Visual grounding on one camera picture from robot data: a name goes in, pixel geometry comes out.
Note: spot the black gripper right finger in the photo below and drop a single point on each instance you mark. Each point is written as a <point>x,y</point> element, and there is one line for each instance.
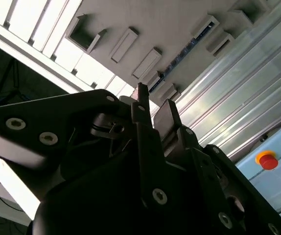
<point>216,176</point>

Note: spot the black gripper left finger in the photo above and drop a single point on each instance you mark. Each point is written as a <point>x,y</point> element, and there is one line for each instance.
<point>45,115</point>

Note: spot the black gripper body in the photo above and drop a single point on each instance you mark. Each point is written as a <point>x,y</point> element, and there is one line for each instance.
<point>94,208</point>

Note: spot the RAM stick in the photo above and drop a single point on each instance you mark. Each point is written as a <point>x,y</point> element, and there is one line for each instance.
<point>172,66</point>

